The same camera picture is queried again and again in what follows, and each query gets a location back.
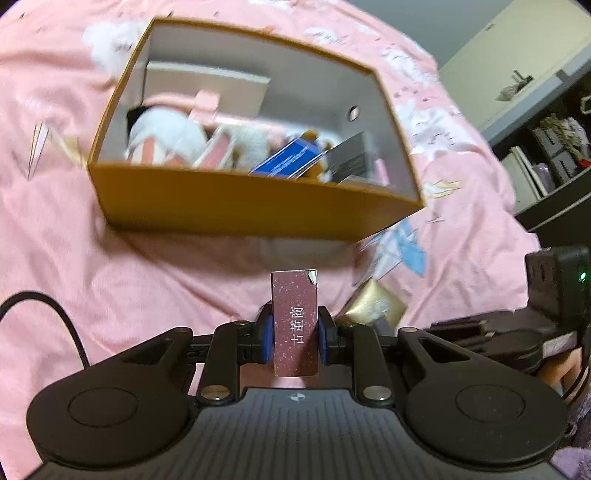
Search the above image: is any blue card box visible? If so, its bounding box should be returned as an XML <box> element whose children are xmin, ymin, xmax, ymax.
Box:
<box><xmin>249</xmin><ymin>136</ymin><xmax>324</xmax><ymax>178</ymax></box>

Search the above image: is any duck plush toy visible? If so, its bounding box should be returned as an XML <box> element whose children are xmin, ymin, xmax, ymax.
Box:
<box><xmin>286</xmin><ymin>129</ymin><xmax>335</xmax><ymax>183</ymax></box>

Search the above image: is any pale wardrobe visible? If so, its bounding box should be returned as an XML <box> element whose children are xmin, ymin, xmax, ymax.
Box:
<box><xmin>438</xmin><ymin>0</ymin><xmax>591</xmax><ymax>134</ymax></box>

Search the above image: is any pink striped white plush toy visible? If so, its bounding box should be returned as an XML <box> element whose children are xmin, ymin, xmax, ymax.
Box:
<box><xmin>126</xmin><ymin>106</ymin><xmax>208</xmax><ymax>166</ymax></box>

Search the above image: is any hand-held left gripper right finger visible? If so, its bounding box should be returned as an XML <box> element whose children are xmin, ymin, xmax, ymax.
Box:
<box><xmin>316</xmin><ymin>305</ymin><xmax>481</xmax><ymax>402</ymax></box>

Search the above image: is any pink plastic clip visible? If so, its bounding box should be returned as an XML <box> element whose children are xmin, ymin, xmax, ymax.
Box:
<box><xmin>143</xmin><ymin>90</ymin><xmax>278</xmax><ymax>127</ymax></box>

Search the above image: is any pink printed blanket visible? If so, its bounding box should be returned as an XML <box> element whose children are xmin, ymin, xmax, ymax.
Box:
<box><xmin>0</xmin><ymin>0</ymin><xmax>546</xmax><ymax>398</ymax></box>

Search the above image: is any purple fuzzy cloth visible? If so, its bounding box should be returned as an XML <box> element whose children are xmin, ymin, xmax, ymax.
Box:
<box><xmin>551</xmin><ymin>448</ymin><xmax>591</xmax><ymax>480</ymax></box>

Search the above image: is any dark shelf with books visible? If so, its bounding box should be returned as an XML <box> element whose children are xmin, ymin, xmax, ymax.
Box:
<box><xmin>489</xmin><ymin>69</ymin><xmax>591</xmax><ymax>236</ymax></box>

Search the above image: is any black cable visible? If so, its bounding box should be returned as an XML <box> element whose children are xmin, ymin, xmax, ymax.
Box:
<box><xmin>0</xmin><ymin>291</ymin><xmax>90</xmax><ymax>370</ymax></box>

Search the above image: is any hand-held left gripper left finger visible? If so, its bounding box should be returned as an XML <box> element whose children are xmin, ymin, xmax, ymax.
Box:
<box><xmin>117</xmin><ymin>304</ymin><xmax>274</xmax><ymax>404</ymax></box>

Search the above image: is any long white box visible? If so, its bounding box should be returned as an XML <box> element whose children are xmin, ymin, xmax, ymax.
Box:
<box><xmin>144</xmin><ymin>60</ymin><xmax>271</xmax><ymax>118</ymax></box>

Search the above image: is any brown palette box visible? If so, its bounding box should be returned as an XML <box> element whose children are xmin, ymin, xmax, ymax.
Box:
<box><xmin>270</xmin><ymin>268</ymin><xmax>320</xmax><ymax>378</ymax></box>

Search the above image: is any gold packet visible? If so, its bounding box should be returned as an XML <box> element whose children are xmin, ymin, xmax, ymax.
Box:
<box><xmin>335</xmin><ymin>279</ymin><xmax>407</xmax><ymax>330</ymax></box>

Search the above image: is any crocheted bunny toy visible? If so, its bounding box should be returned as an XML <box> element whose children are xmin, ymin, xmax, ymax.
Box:
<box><xmin>194</xmin><ymin>124</ymin><xmax>273</xmax><ymax>171</ymax></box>

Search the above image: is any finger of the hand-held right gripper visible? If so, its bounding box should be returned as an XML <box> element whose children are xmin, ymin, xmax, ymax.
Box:
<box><xmin>427</xmin><ymin>311</ymin><xmax>534</xmax><ymax>340</ymax></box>
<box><xmin>455</xmin><ymin>336</ymin><xmax>543</xmax><ymax>370</ymax></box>

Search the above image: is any orange cardboard box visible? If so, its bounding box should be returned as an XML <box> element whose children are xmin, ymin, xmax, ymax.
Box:
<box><xmin>88</xmin><ymin>17</ymin><xmax>424</xmax><ymax>241</ymax></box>

